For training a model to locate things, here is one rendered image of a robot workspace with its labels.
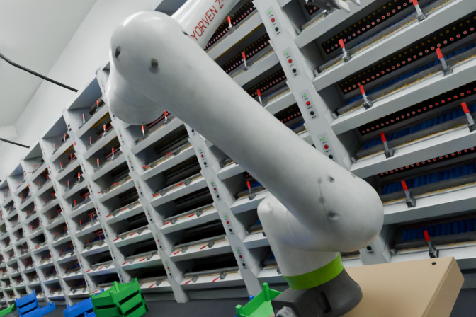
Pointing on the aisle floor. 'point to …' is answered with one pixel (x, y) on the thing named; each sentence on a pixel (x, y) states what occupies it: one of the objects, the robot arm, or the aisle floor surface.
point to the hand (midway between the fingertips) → (348, 1)
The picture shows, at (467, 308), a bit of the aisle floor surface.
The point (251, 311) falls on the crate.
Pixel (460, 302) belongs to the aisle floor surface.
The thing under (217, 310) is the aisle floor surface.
